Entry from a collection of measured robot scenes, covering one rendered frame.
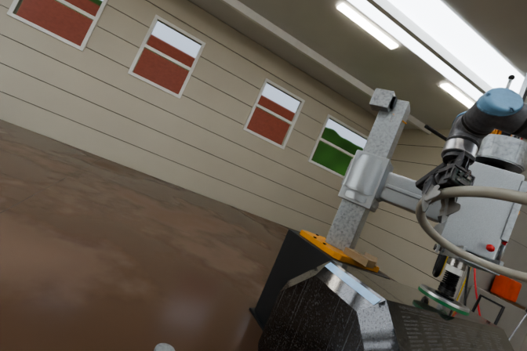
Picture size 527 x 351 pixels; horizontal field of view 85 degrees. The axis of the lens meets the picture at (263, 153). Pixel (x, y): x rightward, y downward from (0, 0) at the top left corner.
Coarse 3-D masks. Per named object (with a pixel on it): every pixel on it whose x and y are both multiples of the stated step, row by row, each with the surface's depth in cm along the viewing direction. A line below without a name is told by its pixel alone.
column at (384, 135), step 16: (384, 112) 231; (400, 112) 225; (384, 128) 227; (400, 128) 228; (368, 144) 230; (384, 144) 224; (352, 208) 222; (336, 224) 225; (352, 224) 219; (336, 240) 222; (352, 240) 216
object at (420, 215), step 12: (444, 192) 82; (456, 192) 79; (468, 192) 76; (480, 192) 74; (492, 192) 72; (504, 192) 70; (516, 192) 69; (420, 204) 93; (420, 216) 98; (432, 228) 103; (444, 240) 104; (456, 252) 104; (468, 252) 103; (480, 264) 101; (492, 264) 99; (504, 276) 98; (516, 276) 94
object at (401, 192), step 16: (352, 160) 232; (352, 176) 223; (368, 176) 216; (384, 176) 217; (400, 176) 214; (368, 192) 215; (384, 192) 216; (400, 192) 210; (416, 192) 206; (432, 208) 199
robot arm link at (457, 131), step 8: (464, 112) 93; (456, 120) 94; (456, 128) 91; (464, 128) 88; (448, 136) 92; (456, 136) 89; (464, 136) 87; (472, 136) 87; (480, 136) 87; (480, 144) 88
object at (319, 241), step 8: (304, 232) 232; (312, 240) 221; (320, 240) 225; (320, 248) 212; (328, 248) 205; (336, 248) 218; (336, 256) 198; (344, 256) 199; (352, 264) 204; (360, 264) 207; (376, 272) 216
